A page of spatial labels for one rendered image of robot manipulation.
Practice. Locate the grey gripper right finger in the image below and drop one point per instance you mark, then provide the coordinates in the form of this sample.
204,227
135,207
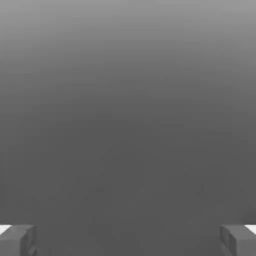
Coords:
243,240

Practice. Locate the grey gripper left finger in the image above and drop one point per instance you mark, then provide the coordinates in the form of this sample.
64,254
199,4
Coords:
14,240

